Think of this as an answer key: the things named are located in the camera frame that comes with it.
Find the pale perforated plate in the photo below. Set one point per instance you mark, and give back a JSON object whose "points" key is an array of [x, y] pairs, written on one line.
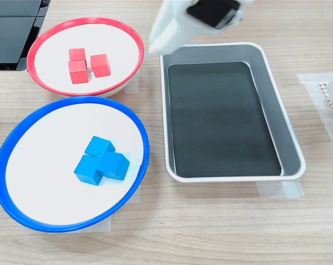
{"points": [[324, 88]]}

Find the steel tray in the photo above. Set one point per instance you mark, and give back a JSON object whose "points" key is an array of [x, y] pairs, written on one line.
{"points": [[290, 149]]}

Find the translucent tape strip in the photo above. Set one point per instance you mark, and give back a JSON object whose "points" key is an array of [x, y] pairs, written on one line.
{"points": [[134, 196], [279, 190], [318, 110], [133, 82], [103, 225]]}

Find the blue-rimmed white plate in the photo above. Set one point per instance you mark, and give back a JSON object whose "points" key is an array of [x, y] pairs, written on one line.
{"points": [[45, 198]]}

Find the blue cube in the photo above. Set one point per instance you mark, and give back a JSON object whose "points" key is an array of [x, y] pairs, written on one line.
{"points": [[86, 171], [99, 146], [114, 167]]}

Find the black mat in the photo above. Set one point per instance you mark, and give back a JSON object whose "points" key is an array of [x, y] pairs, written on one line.
{"points": [[210, 124]]}

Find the black flat device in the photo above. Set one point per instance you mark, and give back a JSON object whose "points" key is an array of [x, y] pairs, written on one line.
{"points": [[9, 36]]}

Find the red-rimmed white plate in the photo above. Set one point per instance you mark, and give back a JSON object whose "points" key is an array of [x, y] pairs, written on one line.
{"points": [[53, 36]]}

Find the red cube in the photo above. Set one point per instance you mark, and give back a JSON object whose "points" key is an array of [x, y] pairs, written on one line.
{"points": [[100, 65], [78, 72], [76, 54]]}

